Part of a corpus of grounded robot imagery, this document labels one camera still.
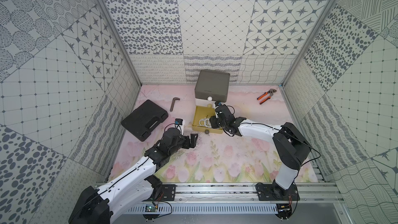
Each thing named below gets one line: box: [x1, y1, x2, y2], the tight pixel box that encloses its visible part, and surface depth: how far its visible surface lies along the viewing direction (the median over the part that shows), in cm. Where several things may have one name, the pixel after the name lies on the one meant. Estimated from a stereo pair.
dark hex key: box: [169, 97, 181, 112], surface depth 113 cm
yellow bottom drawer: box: [191, 105, 224, 135], surface depth 98 cm
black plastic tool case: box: [120, 99, 169, 142], surface depth 97 cm
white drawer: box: [194, 98, 217, 108], surface depth 97 cm
